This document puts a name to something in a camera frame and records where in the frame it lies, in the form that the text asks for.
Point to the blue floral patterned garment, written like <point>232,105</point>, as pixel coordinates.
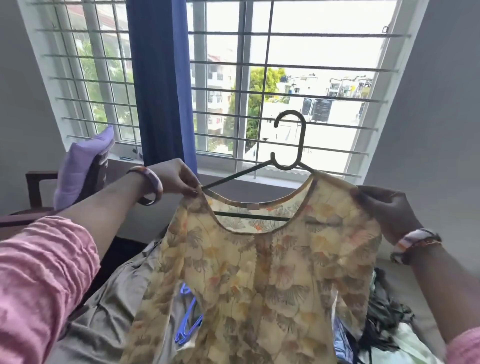
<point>343,345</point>

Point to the yellow floral dress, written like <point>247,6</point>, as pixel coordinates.
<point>262,285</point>

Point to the person's left forearm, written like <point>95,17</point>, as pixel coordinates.
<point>105,214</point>

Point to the white framed window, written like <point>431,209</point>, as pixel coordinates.
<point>315,45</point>

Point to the blue curtain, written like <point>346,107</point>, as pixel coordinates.
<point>161,75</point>

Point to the striped white purple bangle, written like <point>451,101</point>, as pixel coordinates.
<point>416,240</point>

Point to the olive green t-shirt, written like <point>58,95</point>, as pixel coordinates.
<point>386,307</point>

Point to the person's right hand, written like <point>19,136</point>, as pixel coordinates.
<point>390,214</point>

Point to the striped orange purple bangle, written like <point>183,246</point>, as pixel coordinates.
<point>154,184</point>

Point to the green plastic hanger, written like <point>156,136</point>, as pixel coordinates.
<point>301,139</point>

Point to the light yellow shirt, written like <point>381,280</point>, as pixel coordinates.
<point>405,349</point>

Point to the pile of blue hangers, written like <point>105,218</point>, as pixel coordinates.
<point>187,322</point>

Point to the person's left hand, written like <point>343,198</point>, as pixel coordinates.
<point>178,178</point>

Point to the bed with beige sheet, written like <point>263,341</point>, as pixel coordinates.
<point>112,315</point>

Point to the dark brown armchair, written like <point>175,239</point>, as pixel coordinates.
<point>37,180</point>

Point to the person's right forearm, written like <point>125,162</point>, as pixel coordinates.
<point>450,289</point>

